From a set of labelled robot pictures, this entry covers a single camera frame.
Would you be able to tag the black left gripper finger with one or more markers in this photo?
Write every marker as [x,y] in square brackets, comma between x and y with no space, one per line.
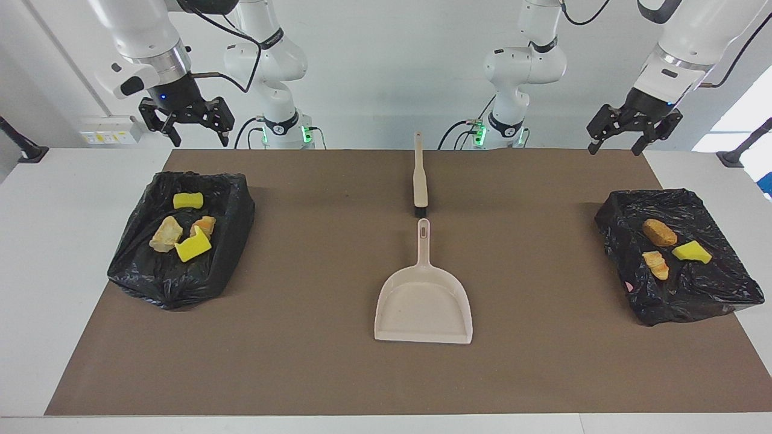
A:
[600,123]
[662,129]

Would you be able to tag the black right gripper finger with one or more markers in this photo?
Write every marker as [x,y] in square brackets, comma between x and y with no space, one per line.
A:
[157,117]
[220,117]

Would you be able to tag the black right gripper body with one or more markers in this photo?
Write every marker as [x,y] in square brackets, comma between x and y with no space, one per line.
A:
[178,96]

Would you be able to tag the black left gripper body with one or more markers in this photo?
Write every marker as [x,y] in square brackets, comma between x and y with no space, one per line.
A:
[645,108]

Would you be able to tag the large yellow sponge piece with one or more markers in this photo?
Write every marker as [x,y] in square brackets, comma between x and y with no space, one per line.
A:
[188,200]

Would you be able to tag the orange striped croissant piece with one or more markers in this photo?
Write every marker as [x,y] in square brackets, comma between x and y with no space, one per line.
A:
[204,225]

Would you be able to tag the small yellow sponge piece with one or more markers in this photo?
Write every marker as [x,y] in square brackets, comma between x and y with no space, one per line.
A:
[692,252]

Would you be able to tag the green and yellow sponge piece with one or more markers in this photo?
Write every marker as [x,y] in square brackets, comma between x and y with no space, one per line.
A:
[193,247]

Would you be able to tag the whole striped croissant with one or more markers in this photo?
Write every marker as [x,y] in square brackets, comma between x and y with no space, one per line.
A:
[656,264]

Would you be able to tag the beige brush with black bristles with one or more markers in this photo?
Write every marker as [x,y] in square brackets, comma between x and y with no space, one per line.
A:
[420,181]

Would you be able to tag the beige plastic dustpan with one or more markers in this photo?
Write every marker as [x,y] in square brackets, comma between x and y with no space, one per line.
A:
[422,301]

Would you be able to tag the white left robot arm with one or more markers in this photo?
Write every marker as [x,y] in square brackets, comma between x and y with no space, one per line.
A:
[525,66]

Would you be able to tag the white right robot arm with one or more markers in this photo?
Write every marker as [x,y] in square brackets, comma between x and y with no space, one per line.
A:
[145,36]

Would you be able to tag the black bag-lined bin pink spot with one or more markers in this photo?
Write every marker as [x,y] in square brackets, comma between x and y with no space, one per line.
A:
[693,289]

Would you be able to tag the blue object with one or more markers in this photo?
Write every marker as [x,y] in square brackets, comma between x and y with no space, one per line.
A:
[767,185]

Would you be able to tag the brown table mat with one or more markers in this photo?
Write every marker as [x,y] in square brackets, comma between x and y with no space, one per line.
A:
[386,374]

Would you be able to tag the white wall socket box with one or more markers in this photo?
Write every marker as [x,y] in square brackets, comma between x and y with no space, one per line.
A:
[108,132]

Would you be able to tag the black camera stand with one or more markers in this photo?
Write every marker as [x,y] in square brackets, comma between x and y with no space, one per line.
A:
[30,154]
[733,158]

